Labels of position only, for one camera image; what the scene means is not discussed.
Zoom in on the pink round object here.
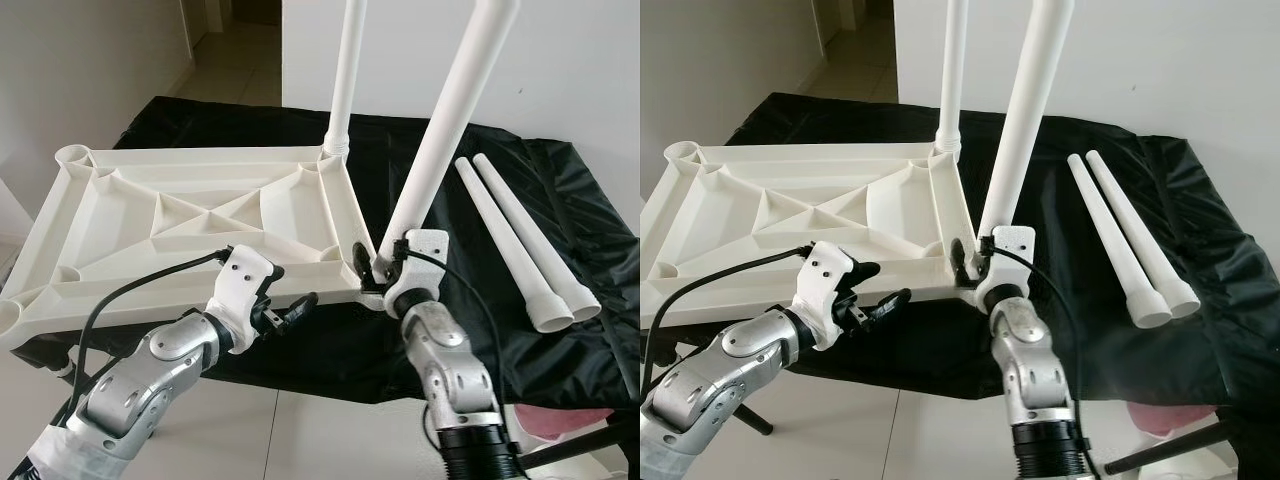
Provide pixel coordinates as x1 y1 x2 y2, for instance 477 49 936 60
1125 400 1216 439
515 405 616 446

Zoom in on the white plastic object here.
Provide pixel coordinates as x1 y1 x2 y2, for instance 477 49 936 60
560 445 640 480

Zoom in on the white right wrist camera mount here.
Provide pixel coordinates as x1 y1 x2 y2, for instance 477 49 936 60
383 228 449 316
975 225 1036 306

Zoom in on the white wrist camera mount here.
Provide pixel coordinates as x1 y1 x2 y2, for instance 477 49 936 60
207 247 284 351
975 225 1036 306
790 240 856 351
383 228 449 316

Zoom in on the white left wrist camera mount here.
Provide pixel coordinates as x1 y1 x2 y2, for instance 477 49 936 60
790 240 856 351
207 247 284 351

